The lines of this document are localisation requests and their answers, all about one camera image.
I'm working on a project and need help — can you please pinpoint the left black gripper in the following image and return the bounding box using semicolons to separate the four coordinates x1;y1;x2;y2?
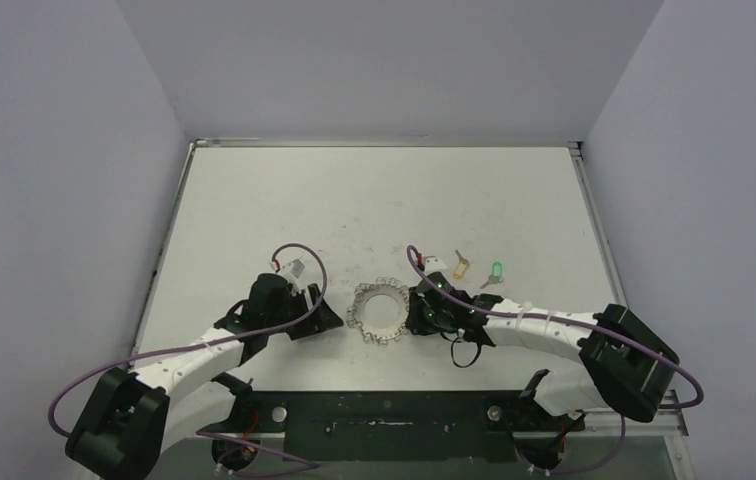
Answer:
266;284;342;340

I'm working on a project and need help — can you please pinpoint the metal disc with key rings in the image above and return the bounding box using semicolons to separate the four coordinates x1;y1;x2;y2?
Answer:
344;277;410;346

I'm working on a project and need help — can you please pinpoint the key with yellow tag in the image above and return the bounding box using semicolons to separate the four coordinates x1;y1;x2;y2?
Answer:
452;250;470;279

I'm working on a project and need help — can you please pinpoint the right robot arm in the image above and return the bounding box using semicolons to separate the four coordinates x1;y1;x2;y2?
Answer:
406;272;680;429

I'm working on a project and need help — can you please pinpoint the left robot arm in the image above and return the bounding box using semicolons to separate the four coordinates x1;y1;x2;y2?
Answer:
65;273;344;479

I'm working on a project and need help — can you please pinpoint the key with green tag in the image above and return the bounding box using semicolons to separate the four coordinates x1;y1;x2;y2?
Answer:
480;261;503;290

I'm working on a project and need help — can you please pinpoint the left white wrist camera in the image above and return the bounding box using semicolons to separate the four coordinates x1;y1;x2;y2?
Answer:
271;259;305;295

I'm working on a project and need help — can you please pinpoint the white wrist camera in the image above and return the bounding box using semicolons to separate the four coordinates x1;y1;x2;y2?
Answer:
271;259;305;295
414;254;448;275

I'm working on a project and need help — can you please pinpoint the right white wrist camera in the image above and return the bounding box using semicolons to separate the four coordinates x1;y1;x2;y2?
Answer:
414;254;448;275

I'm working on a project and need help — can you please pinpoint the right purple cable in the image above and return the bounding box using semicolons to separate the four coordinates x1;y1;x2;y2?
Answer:
405;245;705;477

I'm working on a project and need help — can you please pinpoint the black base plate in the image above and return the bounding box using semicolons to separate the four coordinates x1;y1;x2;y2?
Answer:
208;390;585;463

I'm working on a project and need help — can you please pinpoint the aluminium frame rail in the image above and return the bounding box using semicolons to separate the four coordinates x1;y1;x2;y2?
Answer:
91;390;689;440

